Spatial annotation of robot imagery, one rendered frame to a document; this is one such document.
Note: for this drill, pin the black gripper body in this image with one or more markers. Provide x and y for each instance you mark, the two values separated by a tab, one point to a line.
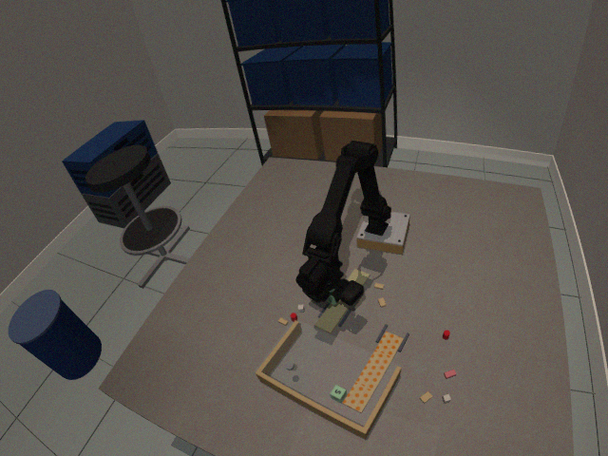
349	291

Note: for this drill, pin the orange dotted flat strip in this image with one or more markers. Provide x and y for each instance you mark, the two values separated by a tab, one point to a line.
388	346

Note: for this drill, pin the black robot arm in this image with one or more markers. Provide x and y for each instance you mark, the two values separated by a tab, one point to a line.
326	227

